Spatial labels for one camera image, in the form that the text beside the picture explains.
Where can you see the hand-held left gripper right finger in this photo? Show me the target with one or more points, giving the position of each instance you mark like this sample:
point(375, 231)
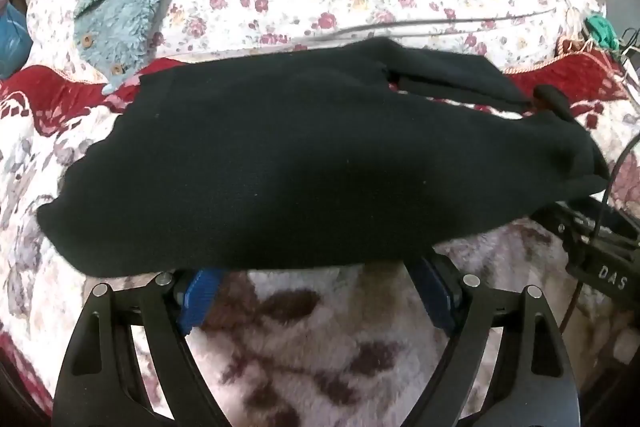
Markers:
point(434, 294)

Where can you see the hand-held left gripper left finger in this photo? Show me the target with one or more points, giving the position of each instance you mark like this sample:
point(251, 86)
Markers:
point(200, 299)

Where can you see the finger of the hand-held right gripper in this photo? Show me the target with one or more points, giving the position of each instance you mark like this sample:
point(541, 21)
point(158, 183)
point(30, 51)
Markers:
point(565, 219)

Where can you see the black pants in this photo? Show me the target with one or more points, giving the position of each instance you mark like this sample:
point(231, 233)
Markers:
point(300, 157)

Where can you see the red and white plush blanket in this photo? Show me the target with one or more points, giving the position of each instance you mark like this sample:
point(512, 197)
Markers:
point(300, 347)

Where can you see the green clip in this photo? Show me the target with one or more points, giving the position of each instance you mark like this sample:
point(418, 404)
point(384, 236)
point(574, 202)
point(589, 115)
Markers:
point(600, 31)

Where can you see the blue bag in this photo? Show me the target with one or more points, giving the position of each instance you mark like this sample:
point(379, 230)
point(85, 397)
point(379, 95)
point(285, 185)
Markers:
point(12, 37)

